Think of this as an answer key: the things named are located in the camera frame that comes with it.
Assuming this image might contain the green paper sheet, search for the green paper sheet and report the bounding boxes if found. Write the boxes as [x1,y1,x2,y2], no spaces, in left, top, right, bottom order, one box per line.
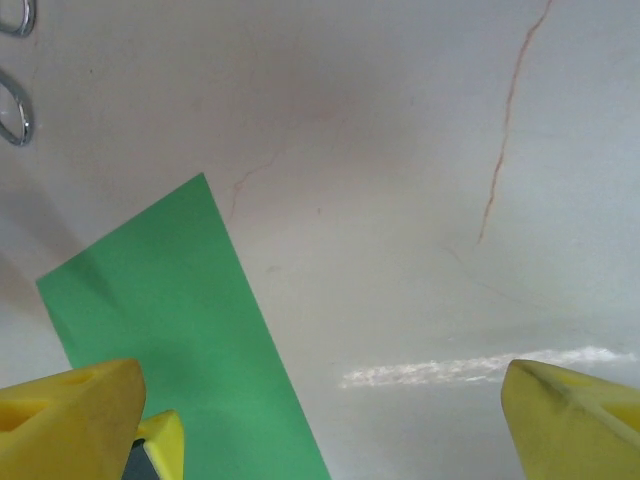
[35,172,334,480]

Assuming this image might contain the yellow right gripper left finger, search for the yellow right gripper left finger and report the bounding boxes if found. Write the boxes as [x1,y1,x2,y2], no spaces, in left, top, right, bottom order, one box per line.
[0,358,146,480]

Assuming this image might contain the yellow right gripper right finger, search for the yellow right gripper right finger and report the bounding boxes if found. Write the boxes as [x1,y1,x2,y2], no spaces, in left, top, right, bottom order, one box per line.
[501,358,640,480]

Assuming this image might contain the metal crucible tongs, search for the metal crucible tongs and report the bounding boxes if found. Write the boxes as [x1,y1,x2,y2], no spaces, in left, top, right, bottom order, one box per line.
[0,0,37,147]

